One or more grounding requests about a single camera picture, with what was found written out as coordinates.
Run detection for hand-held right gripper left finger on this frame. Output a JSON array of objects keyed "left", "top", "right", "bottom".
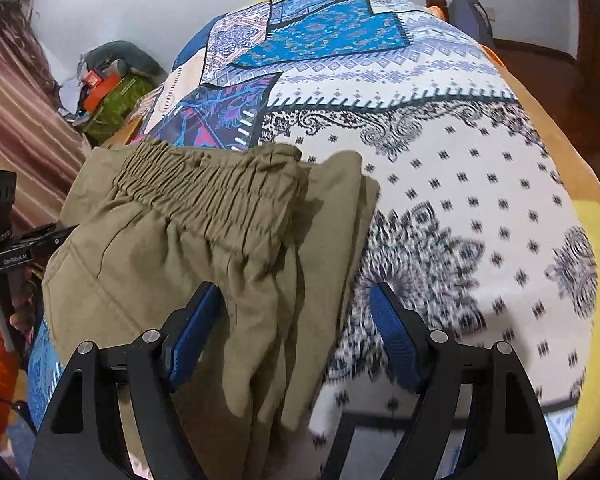
[{"left": 29, "top": 280, "right": 225, "bottom": 480}]

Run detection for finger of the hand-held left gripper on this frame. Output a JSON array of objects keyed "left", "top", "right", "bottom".
[{"left": 30, "top": 224, "right": 77, "bottom": 261}]

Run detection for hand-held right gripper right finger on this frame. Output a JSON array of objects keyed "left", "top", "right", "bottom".
[{"left": 320, "top": 281, "right": 563, "bottom": 480}]

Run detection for olive green pants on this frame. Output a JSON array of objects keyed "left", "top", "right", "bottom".
[{"left": 42, "top": 137, "right": 382, "bottom": 480}]

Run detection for person's left hand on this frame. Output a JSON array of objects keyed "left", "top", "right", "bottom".
[{"left": 0, "top": 266, "right": 45, "bottom": 335}]

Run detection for striped brown curtain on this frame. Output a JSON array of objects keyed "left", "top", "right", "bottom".
[{"left": 0, "top": 2, "right": 94, "bottom": 235}]

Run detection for pile of white clothes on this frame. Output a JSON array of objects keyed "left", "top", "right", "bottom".
[{"left": 59, "top": 55, "right": 97, "bottom": 122}]

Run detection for green storage box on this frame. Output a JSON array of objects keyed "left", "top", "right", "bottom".
[{"left": 82, "top": 74, "right": 169, "bottom": 144}]

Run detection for orange box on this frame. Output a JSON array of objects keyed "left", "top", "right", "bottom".
[{"left": 82, "top": 70, "right": 124, "bottom": 112}]

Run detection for patchwork printed blanket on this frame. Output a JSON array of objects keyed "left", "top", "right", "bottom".
[{"left": 27, "top": 0, "right": 600, "bottom": 480}]

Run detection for grey plush pillow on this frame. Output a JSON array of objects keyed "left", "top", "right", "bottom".
[{"left": 82, "top": 40, "right": 164, "bottom": 80}]

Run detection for orange yellow bed sheet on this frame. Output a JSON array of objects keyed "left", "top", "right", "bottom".
[{"left": 427, "top": 5, "right": 600, "bottom": 480}]

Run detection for grey backpack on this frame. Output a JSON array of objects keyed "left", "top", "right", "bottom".
[{"left": 448, "top": 0, "right": 499, "bottom": 52}]

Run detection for brown wooden post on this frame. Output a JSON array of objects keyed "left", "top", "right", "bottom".
[{"left": 424, "top": 0, "right": 451, "bottom": 22}]

